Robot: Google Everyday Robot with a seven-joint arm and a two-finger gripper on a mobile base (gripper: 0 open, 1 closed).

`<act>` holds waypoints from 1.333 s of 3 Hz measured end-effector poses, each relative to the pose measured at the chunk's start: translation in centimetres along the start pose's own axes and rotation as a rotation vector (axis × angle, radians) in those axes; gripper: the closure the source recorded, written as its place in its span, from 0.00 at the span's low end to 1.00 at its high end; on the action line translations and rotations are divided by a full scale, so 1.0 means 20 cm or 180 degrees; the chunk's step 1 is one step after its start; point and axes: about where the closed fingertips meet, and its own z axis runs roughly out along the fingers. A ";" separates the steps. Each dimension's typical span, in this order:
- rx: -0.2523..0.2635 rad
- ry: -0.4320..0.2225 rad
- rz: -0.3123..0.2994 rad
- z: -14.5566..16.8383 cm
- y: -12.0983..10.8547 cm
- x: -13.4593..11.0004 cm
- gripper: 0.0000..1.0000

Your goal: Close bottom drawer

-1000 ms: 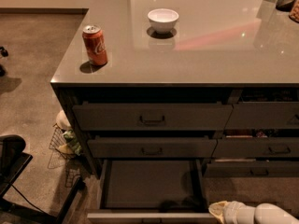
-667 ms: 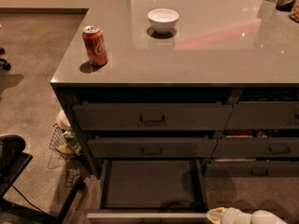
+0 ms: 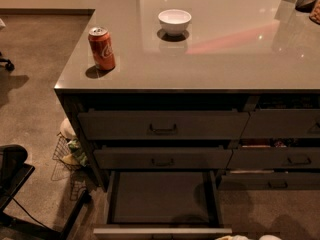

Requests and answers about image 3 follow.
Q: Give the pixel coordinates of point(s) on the drawer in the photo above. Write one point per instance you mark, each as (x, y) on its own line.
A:
(163, 158)
(161, 205)
(156, 125)
(275, 158)
(280, 180)
(283, 123)

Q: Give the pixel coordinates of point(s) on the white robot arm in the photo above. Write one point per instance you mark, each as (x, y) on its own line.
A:
(242, 237)

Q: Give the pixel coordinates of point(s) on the grey counter cabinet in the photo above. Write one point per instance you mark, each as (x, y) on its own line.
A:
(235, 55)

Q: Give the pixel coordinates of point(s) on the red soda can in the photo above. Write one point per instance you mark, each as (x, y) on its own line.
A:
(101, 46)

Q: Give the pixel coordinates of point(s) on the white ceramic bowl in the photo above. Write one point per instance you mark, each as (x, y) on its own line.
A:
(174, 21)

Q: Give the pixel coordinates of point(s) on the black chair wheel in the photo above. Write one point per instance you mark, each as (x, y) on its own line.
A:
(9, 66)

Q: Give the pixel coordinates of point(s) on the chip bag on counter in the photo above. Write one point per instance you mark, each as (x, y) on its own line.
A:
(315, 13)

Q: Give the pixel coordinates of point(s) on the wire basket with items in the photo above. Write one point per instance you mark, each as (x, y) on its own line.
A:
(70, 160)

